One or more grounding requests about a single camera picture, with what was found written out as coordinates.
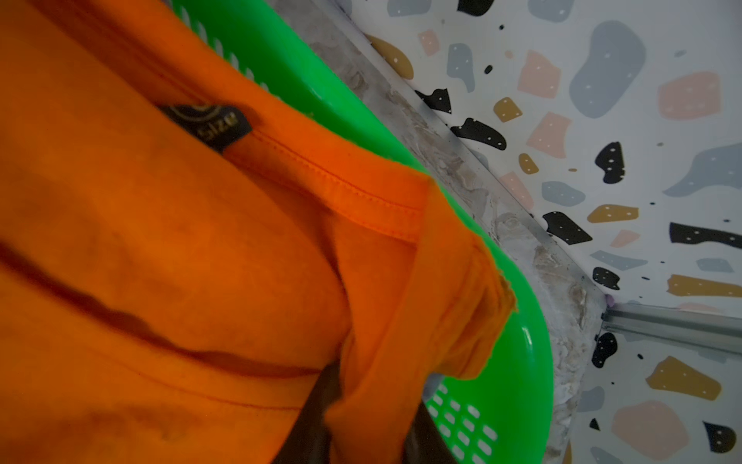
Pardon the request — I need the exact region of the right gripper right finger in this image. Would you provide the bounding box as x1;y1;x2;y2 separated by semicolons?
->
402;402;457;464

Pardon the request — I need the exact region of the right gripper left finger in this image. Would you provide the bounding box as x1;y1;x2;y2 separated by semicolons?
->
272;362;341;464

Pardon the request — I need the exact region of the green plastic basket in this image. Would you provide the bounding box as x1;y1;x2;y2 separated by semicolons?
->
167;1;554;463

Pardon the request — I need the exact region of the orange t-shirt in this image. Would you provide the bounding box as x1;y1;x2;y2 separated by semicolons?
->
1;1;516;463

